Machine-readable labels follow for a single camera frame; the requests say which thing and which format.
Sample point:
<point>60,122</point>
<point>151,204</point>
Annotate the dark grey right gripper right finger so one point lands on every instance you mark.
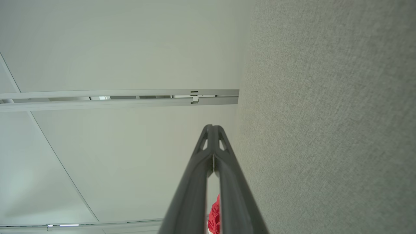
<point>234,208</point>

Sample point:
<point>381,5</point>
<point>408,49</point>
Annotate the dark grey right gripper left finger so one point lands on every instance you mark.
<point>191,201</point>

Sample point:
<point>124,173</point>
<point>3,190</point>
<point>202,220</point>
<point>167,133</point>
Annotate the red white number jersey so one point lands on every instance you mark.
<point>214,217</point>

